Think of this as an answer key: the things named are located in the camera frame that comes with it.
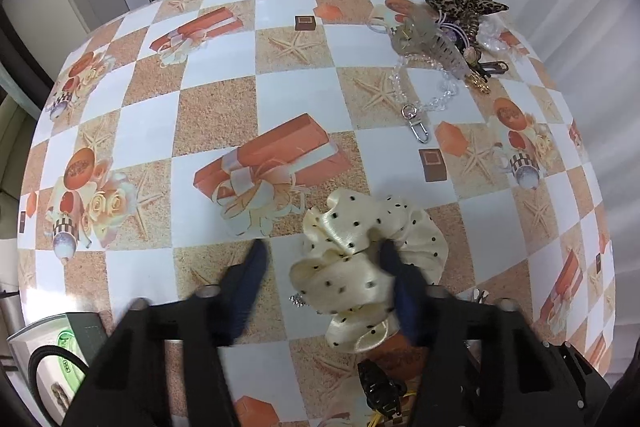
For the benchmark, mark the cream polka dot scrunchie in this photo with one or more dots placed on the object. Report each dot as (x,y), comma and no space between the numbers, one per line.
(345,277)

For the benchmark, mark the small crystal brooch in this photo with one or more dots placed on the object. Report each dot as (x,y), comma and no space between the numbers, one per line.
(298,300)

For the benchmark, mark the olive leather sofa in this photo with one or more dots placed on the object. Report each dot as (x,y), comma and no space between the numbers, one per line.
(12,187)

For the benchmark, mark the grey hair claw clip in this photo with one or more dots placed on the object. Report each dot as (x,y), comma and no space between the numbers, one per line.
(440,47)

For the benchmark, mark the small silver clip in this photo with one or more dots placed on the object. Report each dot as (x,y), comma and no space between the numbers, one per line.
(480,295)

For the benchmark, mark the white box with green label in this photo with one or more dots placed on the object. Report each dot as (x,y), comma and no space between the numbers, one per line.
(50,359)

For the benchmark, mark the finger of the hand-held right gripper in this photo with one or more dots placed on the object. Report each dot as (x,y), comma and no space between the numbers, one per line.
(577,374)

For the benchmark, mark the checked printed tablecloth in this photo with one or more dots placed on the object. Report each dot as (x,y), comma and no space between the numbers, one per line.
(300,107)

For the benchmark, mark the leopard print bow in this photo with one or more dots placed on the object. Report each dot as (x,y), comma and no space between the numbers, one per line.
(460,2)

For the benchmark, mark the gold charm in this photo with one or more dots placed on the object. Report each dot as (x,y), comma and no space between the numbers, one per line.
(479,83)

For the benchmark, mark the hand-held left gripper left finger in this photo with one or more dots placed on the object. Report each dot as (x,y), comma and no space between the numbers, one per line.
(247,287)

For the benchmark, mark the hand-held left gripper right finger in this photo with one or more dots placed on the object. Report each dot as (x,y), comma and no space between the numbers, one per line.
(402,292)

